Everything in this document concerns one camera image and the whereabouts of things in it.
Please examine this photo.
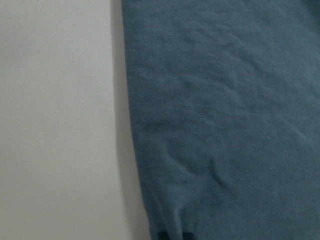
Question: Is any black printed t-shirt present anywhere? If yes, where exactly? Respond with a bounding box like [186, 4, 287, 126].
[121, 0, 320, 240]

